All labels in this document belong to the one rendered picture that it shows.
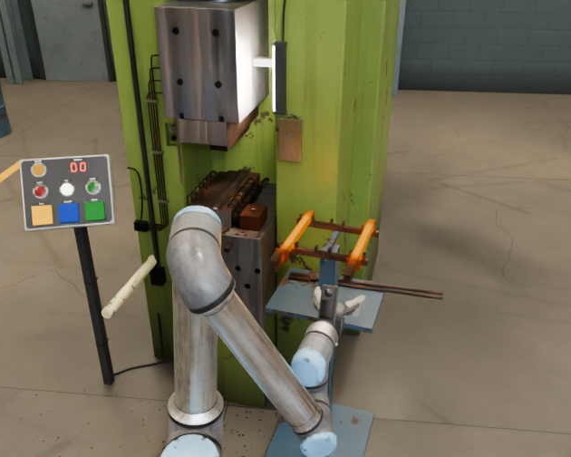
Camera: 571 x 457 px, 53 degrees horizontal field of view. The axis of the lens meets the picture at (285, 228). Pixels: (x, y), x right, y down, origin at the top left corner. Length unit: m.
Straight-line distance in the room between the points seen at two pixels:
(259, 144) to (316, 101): 0.57
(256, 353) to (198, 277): 0.23
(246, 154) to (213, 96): 0.63
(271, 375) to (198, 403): 0.30
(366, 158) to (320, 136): 0.52
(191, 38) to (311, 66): 0.44
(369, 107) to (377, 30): 0.33
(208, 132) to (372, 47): 0.82
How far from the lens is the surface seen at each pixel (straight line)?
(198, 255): 1.19
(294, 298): 2.19
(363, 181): 2.78
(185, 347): 1.45
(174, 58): 2.20
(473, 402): 3.01
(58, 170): 2.45
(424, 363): 3.15
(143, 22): 2.39
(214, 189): 2.54
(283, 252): 1.92
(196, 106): 2.22
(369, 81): 2.63
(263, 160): 2.73
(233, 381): 2.78
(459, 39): 8.20
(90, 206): 2.41
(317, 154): 2.28
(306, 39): 2.18
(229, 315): 1.23
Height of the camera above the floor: 2.03
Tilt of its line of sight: 28 degrees down
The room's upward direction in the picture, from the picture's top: straight up
